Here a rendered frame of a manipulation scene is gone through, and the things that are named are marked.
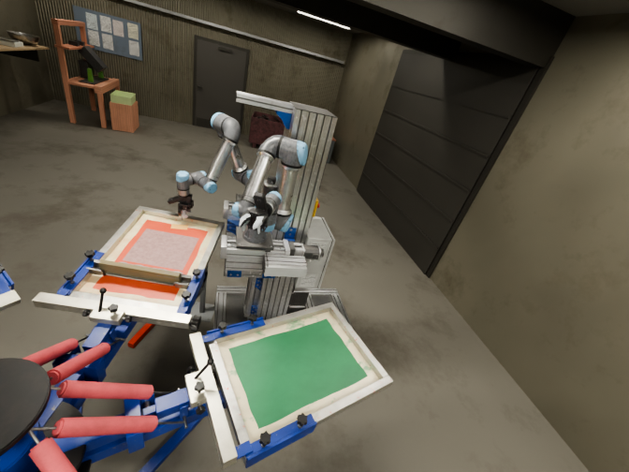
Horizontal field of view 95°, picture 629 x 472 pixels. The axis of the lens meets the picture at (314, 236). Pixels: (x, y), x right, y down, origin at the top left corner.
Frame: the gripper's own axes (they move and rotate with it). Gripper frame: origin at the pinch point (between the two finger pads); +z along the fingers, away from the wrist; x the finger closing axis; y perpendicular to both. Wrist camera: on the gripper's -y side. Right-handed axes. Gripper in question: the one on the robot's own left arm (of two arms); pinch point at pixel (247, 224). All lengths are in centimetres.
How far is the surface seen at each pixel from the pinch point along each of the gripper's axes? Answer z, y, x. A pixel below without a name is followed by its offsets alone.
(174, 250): -43, 53, 67
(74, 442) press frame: 57, 61, 38
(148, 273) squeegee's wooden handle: -14, 49, 62
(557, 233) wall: -184, 55, -231
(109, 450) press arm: 53, 73, 32
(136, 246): -36, 50, 87
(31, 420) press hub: 65, 31, 33
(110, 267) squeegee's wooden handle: -10, 46, 81
